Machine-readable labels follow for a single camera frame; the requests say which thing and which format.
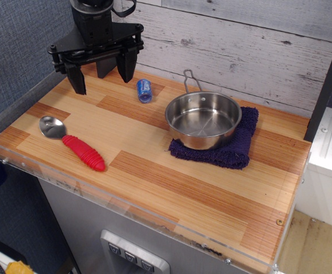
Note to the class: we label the silver dispenser button panel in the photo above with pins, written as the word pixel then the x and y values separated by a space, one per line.
pixel 133 253

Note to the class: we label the clear acrylic guard rail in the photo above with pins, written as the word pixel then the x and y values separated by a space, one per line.
pixel 237 216

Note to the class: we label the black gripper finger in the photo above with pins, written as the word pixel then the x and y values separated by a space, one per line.
pixel 76 78
pixel 126 63

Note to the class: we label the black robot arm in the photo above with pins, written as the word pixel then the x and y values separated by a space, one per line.
pixel 92 5

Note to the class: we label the silver toy fridge cabinet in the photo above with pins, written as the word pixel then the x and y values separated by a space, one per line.
pixel 82 222

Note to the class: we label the stainless steel pot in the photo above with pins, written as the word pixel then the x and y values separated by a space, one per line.
pixel 202 120

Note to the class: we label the white metal side unit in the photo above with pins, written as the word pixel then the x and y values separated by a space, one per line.
pixel 314 196

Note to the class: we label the black vertical post right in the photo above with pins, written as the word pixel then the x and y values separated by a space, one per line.
pixel 320 107

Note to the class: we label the purple folded cloth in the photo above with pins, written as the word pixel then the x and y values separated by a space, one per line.
pixel 234 155

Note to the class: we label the red-handled metal spoon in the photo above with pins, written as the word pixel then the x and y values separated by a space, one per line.
pixel 53 128

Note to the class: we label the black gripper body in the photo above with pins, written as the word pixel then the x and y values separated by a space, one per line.
pixel 94 38

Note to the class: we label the small blue can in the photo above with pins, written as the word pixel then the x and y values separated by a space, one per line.
pixel 144 91

